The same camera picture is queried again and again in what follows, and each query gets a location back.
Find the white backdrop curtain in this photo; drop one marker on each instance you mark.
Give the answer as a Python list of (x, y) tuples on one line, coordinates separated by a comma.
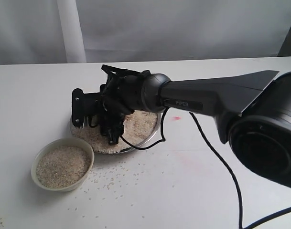
[(80, 31)]

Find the white bowl of rice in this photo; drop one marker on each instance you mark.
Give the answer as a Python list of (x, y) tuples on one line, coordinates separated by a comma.
[(63, 165)]

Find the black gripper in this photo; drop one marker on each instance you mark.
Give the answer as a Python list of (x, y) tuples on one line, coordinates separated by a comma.
[(119, 95)]

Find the steel plate of rice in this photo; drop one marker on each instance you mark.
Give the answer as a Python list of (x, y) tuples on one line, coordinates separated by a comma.
[(139, 128)]

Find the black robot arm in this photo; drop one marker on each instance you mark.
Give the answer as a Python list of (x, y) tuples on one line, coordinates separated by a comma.
[(252, 111)]

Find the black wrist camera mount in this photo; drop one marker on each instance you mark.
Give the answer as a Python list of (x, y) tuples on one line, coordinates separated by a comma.
[(114, 72)]

